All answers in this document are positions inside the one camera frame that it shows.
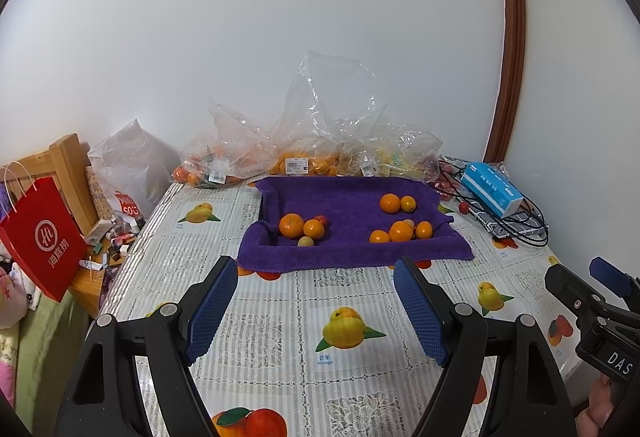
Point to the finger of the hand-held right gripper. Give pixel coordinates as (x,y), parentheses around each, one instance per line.
(565,284)
(607,274)

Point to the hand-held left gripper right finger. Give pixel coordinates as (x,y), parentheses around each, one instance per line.
(420,307)

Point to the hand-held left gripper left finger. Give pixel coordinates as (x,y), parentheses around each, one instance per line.
(215,307)

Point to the orange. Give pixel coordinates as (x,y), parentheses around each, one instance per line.
(380,236)
(400,232)
(424,229)
(408,203)
(314,228)
(390,203)
(291,225)

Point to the tan round fruit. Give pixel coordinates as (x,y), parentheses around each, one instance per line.
(305,241)
(409,222)

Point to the purple towel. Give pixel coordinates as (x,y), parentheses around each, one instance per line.
(350,217)

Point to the small red fruit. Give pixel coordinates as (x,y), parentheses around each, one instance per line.
(464,207)
(322,219)

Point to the person's right hand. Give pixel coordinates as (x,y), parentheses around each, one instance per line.
(597,404)

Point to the grey patterned pouch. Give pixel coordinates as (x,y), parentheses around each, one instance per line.
(505,224)

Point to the cluster of small bottles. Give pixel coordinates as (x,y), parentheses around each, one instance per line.
(117,237)

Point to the blue tissue pack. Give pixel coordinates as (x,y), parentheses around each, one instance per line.
(492,187)

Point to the wooden nightstand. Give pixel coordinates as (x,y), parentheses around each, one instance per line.
(90,289)

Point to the clear bag of red fruit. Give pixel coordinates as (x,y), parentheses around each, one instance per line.
(445,179)

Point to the clear bag of oranges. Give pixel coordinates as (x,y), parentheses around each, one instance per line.
(215,162)

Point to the clear bag of yellow fruit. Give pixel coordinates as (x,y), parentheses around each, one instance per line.
(395,152)

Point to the floral paper bag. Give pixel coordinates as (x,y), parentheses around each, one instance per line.
(100,194)

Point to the white plastic bag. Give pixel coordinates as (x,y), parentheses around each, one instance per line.
(130,162)

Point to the green bedding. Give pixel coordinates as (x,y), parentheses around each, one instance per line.
(45,357)

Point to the red paper bag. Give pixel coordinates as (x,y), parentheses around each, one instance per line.
(42,237)

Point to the pink white plush toy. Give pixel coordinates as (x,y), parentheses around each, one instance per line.
(12,292)

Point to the tall clear plastic bag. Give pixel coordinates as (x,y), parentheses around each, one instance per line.
(325,117)

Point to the pink cloth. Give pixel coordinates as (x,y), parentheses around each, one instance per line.
(6,367)

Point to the brown wooden door frame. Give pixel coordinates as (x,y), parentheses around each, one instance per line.
(512,42)

